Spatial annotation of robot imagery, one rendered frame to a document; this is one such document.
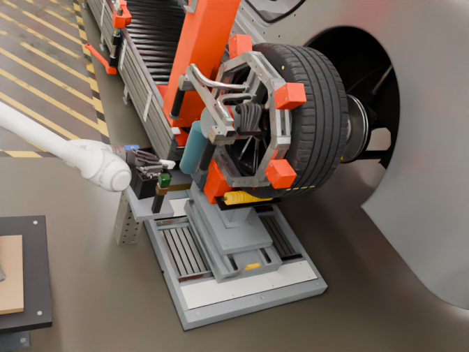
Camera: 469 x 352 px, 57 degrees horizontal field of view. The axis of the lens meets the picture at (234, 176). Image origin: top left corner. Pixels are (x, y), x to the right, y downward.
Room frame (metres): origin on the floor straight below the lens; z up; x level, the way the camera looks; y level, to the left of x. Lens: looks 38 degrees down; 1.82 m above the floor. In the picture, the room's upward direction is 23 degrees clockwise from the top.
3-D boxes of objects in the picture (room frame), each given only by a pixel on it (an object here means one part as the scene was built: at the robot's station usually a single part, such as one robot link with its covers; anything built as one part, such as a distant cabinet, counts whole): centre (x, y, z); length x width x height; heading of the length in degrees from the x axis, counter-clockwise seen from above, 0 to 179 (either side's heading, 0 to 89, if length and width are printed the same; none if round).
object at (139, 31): (3.14, 0.87, 0.13); 2.47 x 0.85 x 0.27; 40
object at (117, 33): (2.78, 1.16, 0.30); 0.09 x 0.05 x 0.50; 40
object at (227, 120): (1.42, 0.08, 1.03); 0.19 x 0.18 x 0.11; 130
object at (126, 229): (1.46, 0.40, 0.21); 0.10 x 0.10 x 0.42; 40
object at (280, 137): (1.58, 0.05, 0.85); 0.54 x 0.07 x 0.54; 40
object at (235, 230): (1.69, -0.08, 0.32); 0.40 x 0.30 x 0.28; 40
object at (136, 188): (1.42, 0.37, 0.51); 0.20 x 0.14 x 0.13; 48
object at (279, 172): (1.34, -0.16, 0.85); 0.09 x 0.08 x 0.07; 40
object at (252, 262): (1.65, -0.11, 0.13); 0.50 x 0.36 x 0.10; 40
